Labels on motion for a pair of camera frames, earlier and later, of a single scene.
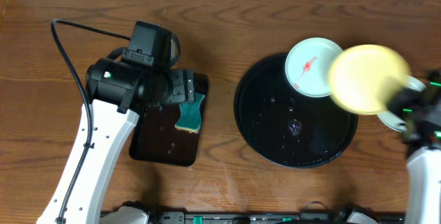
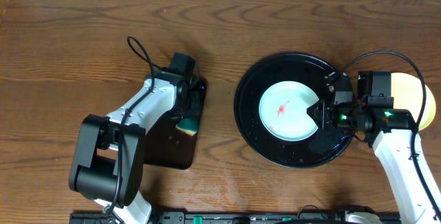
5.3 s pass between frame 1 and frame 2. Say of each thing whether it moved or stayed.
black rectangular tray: stayed
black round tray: stayed
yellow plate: moved
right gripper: moved
